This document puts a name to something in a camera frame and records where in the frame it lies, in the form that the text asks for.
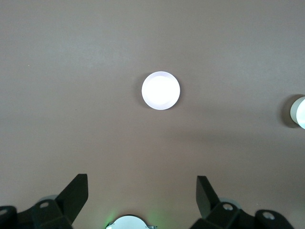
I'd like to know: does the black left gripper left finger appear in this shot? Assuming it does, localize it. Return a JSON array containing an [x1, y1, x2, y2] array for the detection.
[[0, 173, 89, 229]]

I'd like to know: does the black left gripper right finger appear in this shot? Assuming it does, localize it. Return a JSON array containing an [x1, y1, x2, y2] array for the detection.
[[190, 176, 294, 229]]

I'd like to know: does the pink bowl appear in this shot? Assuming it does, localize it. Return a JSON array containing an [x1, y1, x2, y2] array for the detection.
[[141, 71, 181, 111]]

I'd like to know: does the white bowl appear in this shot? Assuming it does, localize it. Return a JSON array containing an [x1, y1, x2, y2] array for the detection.
[[290, 95, 305, 129]]

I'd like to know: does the brown table cover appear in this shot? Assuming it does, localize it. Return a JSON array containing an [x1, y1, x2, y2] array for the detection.
[[0, 0, 305, 229]]

